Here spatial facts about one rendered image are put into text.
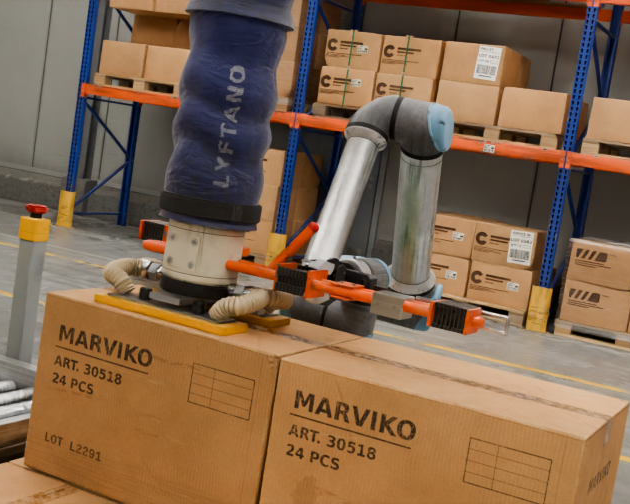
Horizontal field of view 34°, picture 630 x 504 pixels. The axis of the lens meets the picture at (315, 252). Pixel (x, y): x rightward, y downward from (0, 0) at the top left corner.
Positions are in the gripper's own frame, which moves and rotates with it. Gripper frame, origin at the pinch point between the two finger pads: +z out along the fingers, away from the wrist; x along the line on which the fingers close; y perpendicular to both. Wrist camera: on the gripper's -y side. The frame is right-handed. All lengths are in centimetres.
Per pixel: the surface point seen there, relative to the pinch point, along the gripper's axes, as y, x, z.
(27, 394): 98, -53, -28
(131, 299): 35.7, -10.2, 13.9
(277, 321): 11.1, -11.2, -7.5
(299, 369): -9.3, -14.5, 17.9
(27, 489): 46, -53, 26
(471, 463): -46, -23, 17
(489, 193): 244, 16, -843
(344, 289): -9.0, 0.5, 3.1
